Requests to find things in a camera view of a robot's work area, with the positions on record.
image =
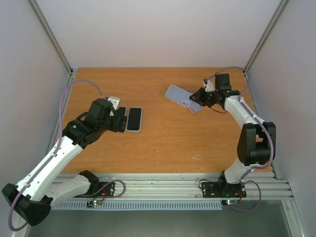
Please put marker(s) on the aluminium rail frame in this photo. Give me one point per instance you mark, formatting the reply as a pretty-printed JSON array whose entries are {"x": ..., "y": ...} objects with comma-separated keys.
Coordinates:
[{"x": 184, "y": 186}]

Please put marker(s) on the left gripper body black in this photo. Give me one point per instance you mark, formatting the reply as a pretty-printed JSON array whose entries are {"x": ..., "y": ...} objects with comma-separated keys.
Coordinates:
[{"x": 115, "y": 127}]

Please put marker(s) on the controller board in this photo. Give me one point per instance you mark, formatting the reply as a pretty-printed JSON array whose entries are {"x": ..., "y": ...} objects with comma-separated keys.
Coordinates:
[
  {"x": 93, "y": 203},
  {"x": 230, "y": 202}
]

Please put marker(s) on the base mount plate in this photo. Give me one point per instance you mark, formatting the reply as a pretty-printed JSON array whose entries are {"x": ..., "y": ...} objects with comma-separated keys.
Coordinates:
[
  {"x": 216, "y": 190},
  {"x": 108, "y": 189}
]

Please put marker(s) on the right controller board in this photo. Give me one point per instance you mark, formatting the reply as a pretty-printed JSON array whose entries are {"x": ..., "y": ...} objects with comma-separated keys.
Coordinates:
[{"x": 230, "y": 202}]

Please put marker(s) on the black phone white edge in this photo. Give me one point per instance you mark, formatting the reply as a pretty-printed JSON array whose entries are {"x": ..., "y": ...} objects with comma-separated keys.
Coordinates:
[{"x": 134, "y": 119}]

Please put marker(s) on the black phone green edge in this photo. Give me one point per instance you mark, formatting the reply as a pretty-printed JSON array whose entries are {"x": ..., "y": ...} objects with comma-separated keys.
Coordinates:
[{"x": 122, "y": 110}]

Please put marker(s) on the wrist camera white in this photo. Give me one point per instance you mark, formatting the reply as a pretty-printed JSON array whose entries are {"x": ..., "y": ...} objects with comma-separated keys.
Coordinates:
[
  {"x": 115, "y": 101},
  {"x": 208, "y": 85}
]

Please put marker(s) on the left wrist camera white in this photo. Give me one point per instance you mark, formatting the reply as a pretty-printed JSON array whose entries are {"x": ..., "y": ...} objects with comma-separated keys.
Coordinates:
[{"x": 115, "y": 101}]

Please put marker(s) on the left controller board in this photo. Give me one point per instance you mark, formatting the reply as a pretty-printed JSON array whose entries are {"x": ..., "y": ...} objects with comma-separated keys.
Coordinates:
[{"x": 93, "y": 203}]

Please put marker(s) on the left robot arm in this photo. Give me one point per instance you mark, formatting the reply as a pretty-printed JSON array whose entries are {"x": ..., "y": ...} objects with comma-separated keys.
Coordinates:
[{"x": 33, "y": 197}]

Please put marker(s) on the grey slotted cable duct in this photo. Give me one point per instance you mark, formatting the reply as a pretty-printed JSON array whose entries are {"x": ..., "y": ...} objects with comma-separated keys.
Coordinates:
[{"x": 139, "y": 205}]

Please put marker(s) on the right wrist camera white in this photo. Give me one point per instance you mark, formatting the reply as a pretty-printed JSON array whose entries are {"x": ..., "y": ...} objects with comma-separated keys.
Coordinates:
[{"x": 208, "y": 85}]

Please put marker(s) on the light blue phone case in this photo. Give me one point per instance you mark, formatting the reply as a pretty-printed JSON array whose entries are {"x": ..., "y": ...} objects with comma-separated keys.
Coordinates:
[{"x": 141, "y": 118}]

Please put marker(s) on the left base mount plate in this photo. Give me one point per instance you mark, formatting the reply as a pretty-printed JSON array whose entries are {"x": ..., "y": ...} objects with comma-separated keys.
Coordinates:
[{"x": 108, "y": 189}]

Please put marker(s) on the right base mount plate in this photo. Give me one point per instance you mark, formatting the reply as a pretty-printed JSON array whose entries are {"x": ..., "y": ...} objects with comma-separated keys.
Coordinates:
[{"x": 216, "y": 190}]

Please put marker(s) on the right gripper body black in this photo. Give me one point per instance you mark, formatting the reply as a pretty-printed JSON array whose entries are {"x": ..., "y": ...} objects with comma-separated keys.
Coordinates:
[{"x": 202, "y": 96}]

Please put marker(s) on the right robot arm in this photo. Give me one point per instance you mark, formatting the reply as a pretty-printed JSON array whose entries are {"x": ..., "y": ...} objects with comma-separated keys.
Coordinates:
[{"x": 257, "y": 140}]

